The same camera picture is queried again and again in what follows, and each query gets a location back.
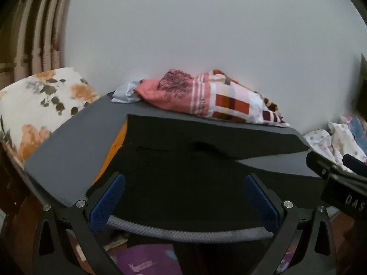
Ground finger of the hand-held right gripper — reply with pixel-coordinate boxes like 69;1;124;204
306;150;367;185
342;154;367;176

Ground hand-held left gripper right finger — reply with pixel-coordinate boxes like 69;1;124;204
244;173;337;275

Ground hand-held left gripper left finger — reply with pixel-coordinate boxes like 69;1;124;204
32;172;127;275

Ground black pants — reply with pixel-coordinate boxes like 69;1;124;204
95;114;324;234

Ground white dotted cloth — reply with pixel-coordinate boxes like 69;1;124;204
304;122;367;172

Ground grey foam mat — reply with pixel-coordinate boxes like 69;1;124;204
24;94;339;242

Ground orange cloth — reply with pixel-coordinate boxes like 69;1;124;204
97;119;128;179

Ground purple cloth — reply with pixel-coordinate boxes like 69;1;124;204
117;243;180;275

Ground patchwork blanket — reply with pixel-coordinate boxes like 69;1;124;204
134;69;290;128

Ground light blue cloth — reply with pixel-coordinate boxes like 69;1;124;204
111;80;142;104

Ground floral pillow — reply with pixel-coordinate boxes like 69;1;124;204
0;67;99;169

